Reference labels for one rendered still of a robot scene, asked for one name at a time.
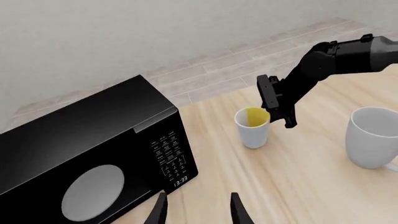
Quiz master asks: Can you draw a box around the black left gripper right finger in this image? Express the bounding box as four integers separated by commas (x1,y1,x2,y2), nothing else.
230,192,254,224

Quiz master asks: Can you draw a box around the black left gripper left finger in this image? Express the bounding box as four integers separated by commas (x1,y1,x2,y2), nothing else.
145,192,169,224

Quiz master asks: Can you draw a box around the black microwave oven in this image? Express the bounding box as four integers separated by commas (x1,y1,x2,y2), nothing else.
0,74,200,224

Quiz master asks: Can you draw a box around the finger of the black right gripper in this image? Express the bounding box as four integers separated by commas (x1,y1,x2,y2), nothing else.
283,116,299,129

